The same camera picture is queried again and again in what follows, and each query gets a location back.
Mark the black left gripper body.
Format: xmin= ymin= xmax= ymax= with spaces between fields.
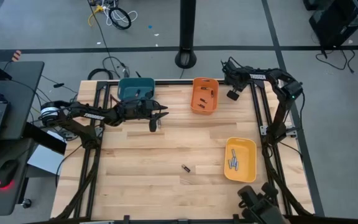
xmin=126 ymin=100 xmax=158 ymax=134

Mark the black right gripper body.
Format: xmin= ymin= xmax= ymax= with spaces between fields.
xmin=221 ymin=57 xmax=251 ymax=102

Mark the yellow plastic bin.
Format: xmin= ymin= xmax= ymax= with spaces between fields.
xmin=223 ymin=136 xmax=258 ymax=184

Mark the orange plastic bin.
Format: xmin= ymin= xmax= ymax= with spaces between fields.
xmin=190 ymin=77 xmax=220 ymax=116

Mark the teal plastic bin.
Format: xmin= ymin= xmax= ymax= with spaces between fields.
xmin=117 ymin=77 xmax=156 ymax=102

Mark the black pole with base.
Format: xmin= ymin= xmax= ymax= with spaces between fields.
xmin=174 ymin=0 xmax=198 ymax=70

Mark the black panel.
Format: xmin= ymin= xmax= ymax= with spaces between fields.
xmin=22 ymin=122 xmax=68 ymax=156

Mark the white box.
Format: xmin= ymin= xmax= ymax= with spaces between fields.
xmin=26 ymin=144 xmax=66 ymax=177

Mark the black cabinet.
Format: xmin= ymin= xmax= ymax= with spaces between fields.
xmin=308 ymin=0 xmax=358 ymax=48

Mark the black mechanical device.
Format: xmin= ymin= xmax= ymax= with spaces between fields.
xmin=237 ymin=182 xmax=290 ymax=224

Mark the black desk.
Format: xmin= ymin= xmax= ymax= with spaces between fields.
xmin=0 ymin=60 xmax=45 ymax=141

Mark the black computer mouse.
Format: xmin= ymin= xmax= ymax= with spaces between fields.
xmin=0 ymin=159 xmax=21 ymax=190

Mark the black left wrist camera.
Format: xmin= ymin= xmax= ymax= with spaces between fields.
xmin=124 ymin=100 xmax=146 ymax=116

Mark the black aluminium rig frame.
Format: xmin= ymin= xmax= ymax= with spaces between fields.
xmin=53 ymin=78 xmax=315 ymax=224

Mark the black looped floor cable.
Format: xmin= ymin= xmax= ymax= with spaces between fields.
xmin=102 ymin=55 xmax=131 ymax=79

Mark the thick black cable arch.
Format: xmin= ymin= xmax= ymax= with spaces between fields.
xmin=86 ymin=68 xmax=115 ymax=82

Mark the long black floor cable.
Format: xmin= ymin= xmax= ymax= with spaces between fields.
xmin=86 ymin=0 xmax=120 ymax=79

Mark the black power cable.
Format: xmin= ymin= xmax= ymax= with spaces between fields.
xmin=314 ymin=46 xmax=356 ymax=75

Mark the black coiled cable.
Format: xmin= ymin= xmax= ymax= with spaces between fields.
xmin=108 ymin=6 xmax=132 ymax=30

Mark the white floor cable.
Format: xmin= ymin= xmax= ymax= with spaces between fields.
xmin=103 ymin=1 xmax=139 ymax=27

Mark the yellow floor cable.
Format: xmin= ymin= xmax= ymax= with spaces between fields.
xmin=87 ymin=4 xmax=104 ymax=28

